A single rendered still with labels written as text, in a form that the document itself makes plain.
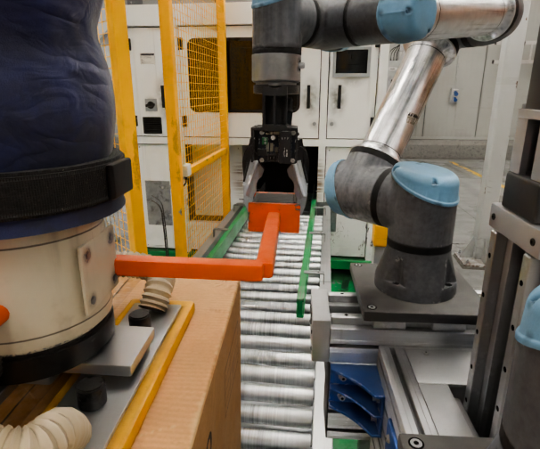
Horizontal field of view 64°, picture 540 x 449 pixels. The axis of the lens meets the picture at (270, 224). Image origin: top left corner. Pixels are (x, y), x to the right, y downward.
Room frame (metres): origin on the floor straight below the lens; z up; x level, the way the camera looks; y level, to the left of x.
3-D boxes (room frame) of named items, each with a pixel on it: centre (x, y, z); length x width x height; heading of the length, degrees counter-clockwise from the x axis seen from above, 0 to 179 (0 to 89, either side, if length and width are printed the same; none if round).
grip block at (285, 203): (0.72, -0.01, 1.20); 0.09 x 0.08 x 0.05; 86
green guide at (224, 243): (2.34, 0.27, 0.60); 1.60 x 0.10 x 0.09; 173
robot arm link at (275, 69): (0.70, -0.01, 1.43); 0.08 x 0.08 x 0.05
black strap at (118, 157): (0.44, 0.26, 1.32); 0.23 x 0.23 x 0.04
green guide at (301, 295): (2.27, -0.26, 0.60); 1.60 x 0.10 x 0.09; 173
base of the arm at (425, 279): (0.76, -0.28, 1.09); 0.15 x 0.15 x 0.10
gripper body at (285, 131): (0.69, -0.01, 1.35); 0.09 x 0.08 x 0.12; 177
